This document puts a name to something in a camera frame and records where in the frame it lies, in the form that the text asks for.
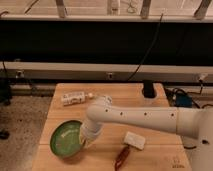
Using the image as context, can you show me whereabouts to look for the green ceramic bowl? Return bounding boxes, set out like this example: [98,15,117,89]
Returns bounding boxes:
[50,120,84,158]

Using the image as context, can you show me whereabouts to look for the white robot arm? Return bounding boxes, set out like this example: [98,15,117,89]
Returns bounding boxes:
[79,96,213,171]

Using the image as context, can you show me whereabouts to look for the white plastic bottle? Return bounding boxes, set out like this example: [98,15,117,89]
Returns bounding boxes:
[61,91,94,106]

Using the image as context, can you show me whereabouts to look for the black cylindrical table clamp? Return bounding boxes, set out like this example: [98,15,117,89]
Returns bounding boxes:
[142,80,156,98]

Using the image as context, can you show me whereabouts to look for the black object at left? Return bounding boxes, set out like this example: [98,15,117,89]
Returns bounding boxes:
[0,79,12,140]

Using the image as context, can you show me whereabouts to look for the blue box on floor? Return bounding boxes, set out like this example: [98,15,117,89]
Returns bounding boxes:
[174,94,192,108]

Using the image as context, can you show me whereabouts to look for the black floor cables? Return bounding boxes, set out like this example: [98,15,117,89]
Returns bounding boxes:
[164,87,213,150]

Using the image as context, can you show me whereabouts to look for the grey metal rail beam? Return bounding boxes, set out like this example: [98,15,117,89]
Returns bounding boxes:
[0,60,213,84]

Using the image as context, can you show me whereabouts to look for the black hanging cable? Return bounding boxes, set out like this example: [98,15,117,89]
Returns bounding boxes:
[126,13,165,82]

